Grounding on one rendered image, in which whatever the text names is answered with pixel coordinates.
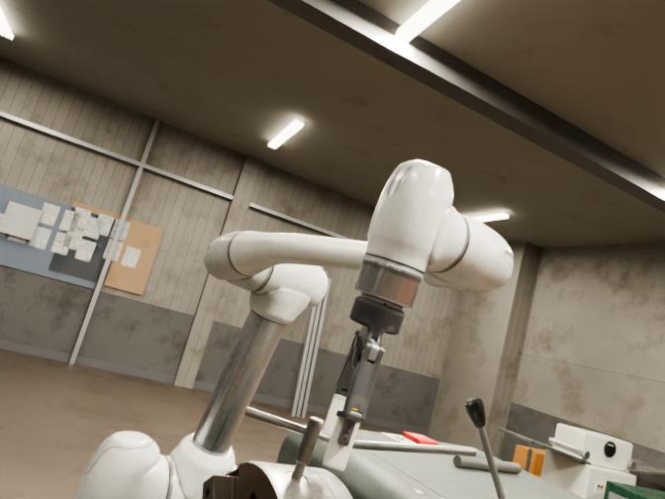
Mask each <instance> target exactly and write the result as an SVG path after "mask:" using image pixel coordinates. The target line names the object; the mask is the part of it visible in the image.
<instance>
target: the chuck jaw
mask: <svg viewBox="0 0 665 499"><path fill-rule="evenodd" d="M202 499H238V468H237V469H236V470H234V471H233V472H232V473H230V474H229V476H226V475H216V474H214V475H213V476H211V477H210V478H209V479H207V480H206V481H205V482H203V494H202Z"/></svg>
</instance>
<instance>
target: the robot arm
mask: <svg viewBox="0 0 665 499"><path fill-rule="evenodd" d="M453 195H454V194H453V186H452V180H451V176H450V173H449V172H448V171H447V170H446V169H444V168H442V167H440V166H438V165H435V164H433V163H430V162H427V161H423V160H409V161H406V162H403V163H402V164H399V165H398V166H397V168H396V169H395V170H394V172H393V173H392V175H391V176H390V178H389V180H388V181H387V183H386V185H385V187H384V189H383V191H382V193H381V195H380V198H379V200H378V202H377V205H376V207H375V210H374V213H373V216H372V219H371V222H370V226H369V231H368V242H362V241H354V240H346V239H338V238H330V237H322V236H314V235H304V234H289V233H261V232H254V231H244V232H232V233H228V234H225V235H222V236H220V237H218V238H216V239H215V240H213V241H212V242H211V243H210V244H209V246H208V248H207V251H206V254H205V259H204V264H205V267H206V268H207V270H208V271H209V273H210V274H211V275H213V276H214V277H216V278H217V279H220V280H226V281H227V282H228V283H230V284H233V285H235V286H237V287H240V288H242V289H245V290H247V291H250V297H249V307H250V310H249V313H248V315H247V317H246V319H245V322H244V324H243V326H242V328H241V330H240V333H239V335H238V337H237V341H236V343H235V345H234V347H233V350H232V352H231V354H230V356H229V358H228V361H227V363H226V365H225V367H224V370H223V372H222V374H221V376H220V379H219V381H218V383H217V385H216V387H215V390H214V392H213V394H212V396H211V399H210V401H209V403H208V405H207V408H206V410H205V412H204V414H203V416H202V419H201V421H200V423H199V425H198V428H197V430H196V432H195V433H193V434H191V435H188V436H187V437H185V438H184V439H183V440H182V441H181V442H180V444H179V445H178V446H177V447H176V448H175V449H174V450H173V451H172V452H171V453H170V455H162V454H159V447H158V445H157V444H156V442H155V441H154V440H153V439H151V438H150V437H149V436H147V435H145V434H142V433H138V432H128V431H126V432H118V433H115V434H114V435H112V436H111V437H109V438H108V439H106V440H105V441H104V442H103V443H102V444H101V445H100V446H99V447H98V448H97V450H96V451H95V452H94V454H93V455H92V457H91V458H90V460H89V462H88V463H87V465H86V467H85V469H84V471H83V474H82V476H81V478H80V481H79V483H78V486H77V489H76V491H75V494H74V497H73V499H202V494H203V482H205V481H206V480H207V479H209V478H210V477H211V476H213V475H214V474H216V475H226V474H227V473H228V472H229V471H234V470H236V469H237V467H236V465H235V461H236V459H235V454H234V451H233V449H232V443H233V441H234V439H235V437H236V435H237V432H238V429H239V427H240V425H241V422H242V420H243V418H244V416H245V414H244V412H245V409H246V407H249V405H250V403H251V400H252V398H253V396H254V394H255V391H256V389H257V387H258V385H259V383H260V380H261V378H262V376H263V374H264V372H265V370H266V367H267V365H268V363H269V361H270V359H271V357H272V355H273V353H274V351H275V349H276V346H277V344H278V342H279V340H280V338H281V335H282V333H283V331H284V329H285V327H286V325H289V324H291V323H292V322H293V321H295V319H296V318H297V317H298V316H299V315H300V314H301V313H302V312H303V311H304V310H305V309H310V308H313V307H315V306H316V305H318V304H319V303H320V302H321V301H322V300H323V298H324V297H325V295H326V293H327V290H328V278H327V276H326V274H325V272H324V271H323V270H322V268H321V266H324V267H334V268H344V269H355V270H359V273H358V276H357V279H356V282H355V285H354V288H355V290H357V291H360V292H361V295H360V296H357V297H355V300H354V303H353V306H352V309H351V312H350V315H349V318H350V319H351V320H352V321H353V322H355V323H358V324H360V325H363V326H362V327H361V330H360V331H358V330H356V332H355V333H354V337H353V339H352V344H351V347H350V349H349V352H348V355H347V357H346V360H345V362H344V365H343V368H342V370H341V373H340V376H339V378H338V381H337V382H336V390H335V395H334V396H333V399H332V402H331V405H330V408H329V411H328V414H327V417H326V420H325V423H324V426H323V429H322V432H323V433H326V434H328V435H331V439H330V442H329V445H328V448H327V451H326V454H325V457H324V460H323V466H326V467H329V468H333V469H336V470H339V471H342V472H344V470H345V467H346V464H347V461H348V458H349V455H350V452H351V449H352V446H353V443H354V440H355V437H356V434H357V431H358V428H359V425H360V423H363V422H364V420H365V415H366V411H367V408H368V404H369V401H370V397H371V393H372V390H373V386H374V383H375V379H376V375H377V372H378V368H379V365H380V362H381V359H382V356H383V354H384V352H385V348H383V346H381V342H382V336H383V334H384V333H386V334H389V335H393V336H396V335H398V334H399V332H400V329H401V326H402V323H403V320H404V317H405V314H404V313H405V312H404V311H402V310H403V307H406V308H410V309H411V308H413V307H414V306H413V305H414V302H415V299H416V296H417V295H418V294H417V293H418V291H419V288H420V285H421V282H422V281H424V282H425V283H426V284H428V285H430V286H437V287H444V288H450V289H455V290H460V291H466V290H469V291H473V292H490V291H494V290H497V289H499V288H501V287H502V286H504V285H505V284H506V283H507V282H508V281H509V279H510V278H511V276H512V271H513V267H514V261H513V257H514V255H513V252H512V250H511V248H510V246H509V245H508V244H507V242H506V241H505V240H504V239H503V238H502V237H501V236H500V235H499V234H498V233H496V232H495V231H494V230H492V229H491V228H489V227H488V226H486V225H484V224H483V223H481V222H479V221H477V220H475V219H473V218H471V217H468V216H465V215H461V214H459V213H458V212H457V211H456V210H455V208H454V207H453V206H452V201H453ZM353 408H354V409H357V411H356V410H353Z"/></svg>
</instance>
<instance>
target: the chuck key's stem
mask: <svg viewBox="0 0 665 499"><path fill-rule="evenodd" d="M323 425H324V421H323V420H322V419H320V418H318V417H310V418H309V421H308V424H307V432H306V435H303V437H302V440H301V443H300V446H299V448H298V451H297V454H296V457H295V458H296V461H297V463H296V465H295V468H294V471H293V474H292V475H291V478H292V479H295V480H298V481H301V478H302V476H303V473H304V470H305V467H306V465H308V464H310V462H311V459H312V456H313V453H314V450H315V447H316V445H317V442H318V436H319V434H320V433H321V430H322V428H323Z"/></svg>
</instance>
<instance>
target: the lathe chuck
mask: <svg viewBox="0 0 665 499"><path fill-rule="evenodd" d="M294 468H295V465H289V464H280V463H271V462H261V461H252V460H247V461H243V462H241V463H240V464H239V465H238V499H334V498H333V495H332V493H331V491H330V490H329V488H328V487H327V485H326V484H325V482H324V481H323V480H322V479H321V478H320V477H319V476H318V475H317V474H316V473H315V472H314V471H313V470H311V469H310V468H307V467H305V470H304V473H303V476H304V477H305V478H306V480H307V483H306V484H299V483H296V482H294V481H292V480H290V479H289V478H288V477H287V476H286V475H285V473H287V472H293V471H294Z"/></svg>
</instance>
